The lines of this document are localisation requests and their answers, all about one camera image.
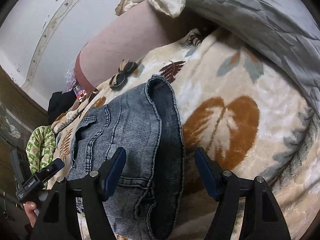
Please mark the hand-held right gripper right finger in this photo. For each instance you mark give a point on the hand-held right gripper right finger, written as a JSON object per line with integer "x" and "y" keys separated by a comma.
{"x": 206, "y": 172}

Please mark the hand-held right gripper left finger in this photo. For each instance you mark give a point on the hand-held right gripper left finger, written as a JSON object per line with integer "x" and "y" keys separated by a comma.
{"x": 115, "y": 172}

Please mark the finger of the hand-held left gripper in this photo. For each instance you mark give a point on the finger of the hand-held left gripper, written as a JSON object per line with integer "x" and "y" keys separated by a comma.
{"x": 53, "y": 167}

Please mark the blue denim pants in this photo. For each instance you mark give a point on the blue denim pants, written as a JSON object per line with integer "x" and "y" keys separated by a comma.
{"x": 140, "y": 130}

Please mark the person's left hand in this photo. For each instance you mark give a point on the person's left hand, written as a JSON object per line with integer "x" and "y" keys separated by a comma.
{"x": 31, "y": 208}

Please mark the green patterned quilt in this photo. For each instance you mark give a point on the green patterned quilt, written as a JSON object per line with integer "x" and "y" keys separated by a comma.
{"x": 40, "y": 145}

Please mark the black cloth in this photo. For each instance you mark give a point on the black cloth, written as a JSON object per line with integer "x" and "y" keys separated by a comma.
{"x": 58, "y": 105}

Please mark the colourful snack packet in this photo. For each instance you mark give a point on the colourful snack packet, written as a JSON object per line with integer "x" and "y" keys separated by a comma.
{"x": 80, "y": 93}

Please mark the clear plastic bag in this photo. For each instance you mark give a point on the clear plastic bag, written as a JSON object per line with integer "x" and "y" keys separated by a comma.
{"x": 71, "y": 80}

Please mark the cream leaf print blanket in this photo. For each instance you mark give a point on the cream leaf print blanket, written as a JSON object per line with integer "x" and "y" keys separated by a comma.
{"x": 225, "y": 80}

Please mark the pink bolster pillow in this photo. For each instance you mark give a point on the pink bolster pillow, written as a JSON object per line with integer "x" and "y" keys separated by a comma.
{"x": 120, "y": 40}

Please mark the grey quilted blanket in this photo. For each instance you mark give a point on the grey quilted blanket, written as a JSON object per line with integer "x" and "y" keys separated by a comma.
{"x": 262, "y": 17}

